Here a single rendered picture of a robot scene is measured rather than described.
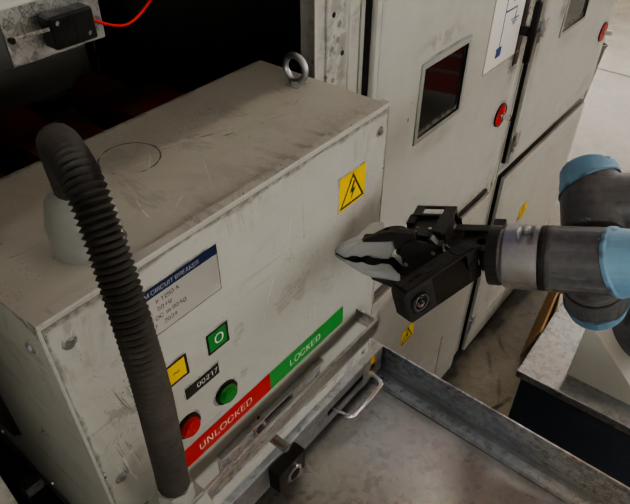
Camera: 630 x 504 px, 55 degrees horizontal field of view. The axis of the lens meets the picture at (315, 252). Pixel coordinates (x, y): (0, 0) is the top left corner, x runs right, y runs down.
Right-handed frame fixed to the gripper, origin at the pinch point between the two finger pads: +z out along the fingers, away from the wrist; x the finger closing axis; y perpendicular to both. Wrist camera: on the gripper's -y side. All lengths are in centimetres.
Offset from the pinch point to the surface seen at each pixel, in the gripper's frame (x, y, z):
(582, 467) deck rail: -40.6, 4.3, -28.5
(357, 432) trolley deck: -37.3, -0.2, 5.9
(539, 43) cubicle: -8, 98, -10
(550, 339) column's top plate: -54, 44, -18
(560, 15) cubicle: -5, 108, -14
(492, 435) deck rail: -41.9, 7.9, -14.5
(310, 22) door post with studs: 24.3, 21.1, 8.0
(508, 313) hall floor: -124, 128, 10
